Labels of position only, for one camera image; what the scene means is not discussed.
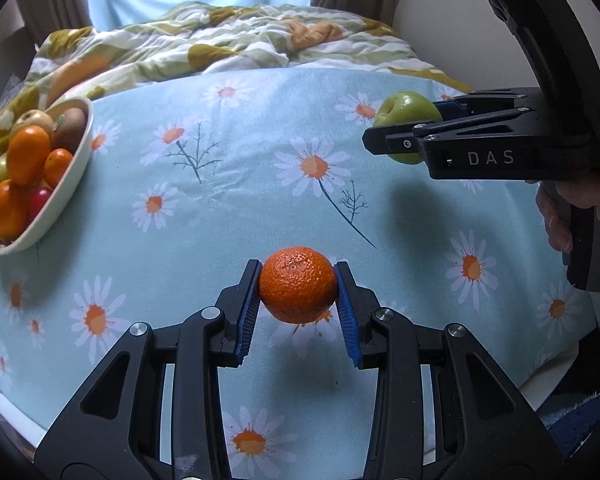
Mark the red cherry tomato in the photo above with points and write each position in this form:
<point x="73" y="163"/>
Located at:
<point x="39" y="202"/>

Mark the light blue daisy cloth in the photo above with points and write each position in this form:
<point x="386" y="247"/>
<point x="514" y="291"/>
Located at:
<point x="230" y="210"/>

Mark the white oval bowl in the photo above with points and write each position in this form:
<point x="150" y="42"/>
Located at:
<point x="55" y="210"/>

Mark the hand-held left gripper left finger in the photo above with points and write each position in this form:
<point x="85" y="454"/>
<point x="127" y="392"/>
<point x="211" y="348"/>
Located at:
<point x="247" y="320"/>

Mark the green and yellow quilt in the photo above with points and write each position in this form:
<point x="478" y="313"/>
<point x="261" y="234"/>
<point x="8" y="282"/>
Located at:
<point x="230" y="40"/>

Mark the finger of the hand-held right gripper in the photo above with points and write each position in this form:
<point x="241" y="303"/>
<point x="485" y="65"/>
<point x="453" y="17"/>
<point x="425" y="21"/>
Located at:
<point x="480" y="101"/>
<point x="390" y="141"/>

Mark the dark blue cloth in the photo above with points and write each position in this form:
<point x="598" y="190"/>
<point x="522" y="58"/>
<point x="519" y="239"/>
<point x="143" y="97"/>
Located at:
<point x="580" y="425"/>

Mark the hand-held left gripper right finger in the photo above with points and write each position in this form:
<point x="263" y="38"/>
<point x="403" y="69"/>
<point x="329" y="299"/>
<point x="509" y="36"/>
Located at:
<point x="347" y="320"/>

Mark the brown kiwi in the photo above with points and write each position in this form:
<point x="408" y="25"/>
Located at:
<point x="71" y="125"/>

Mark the small oval orange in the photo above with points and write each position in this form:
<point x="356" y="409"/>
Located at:
<point x="57" y="166"/>

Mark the large orange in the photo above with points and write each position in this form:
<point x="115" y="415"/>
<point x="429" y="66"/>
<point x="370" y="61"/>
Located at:
<point x="27" y="155"/>

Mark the person's right hand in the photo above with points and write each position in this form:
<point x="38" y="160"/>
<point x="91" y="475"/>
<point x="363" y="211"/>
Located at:
<point x="557" y="230"/>

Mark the large green apple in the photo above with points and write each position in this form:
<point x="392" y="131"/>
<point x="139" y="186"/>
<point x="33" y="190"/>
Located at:
<point x="400" y="107"/>

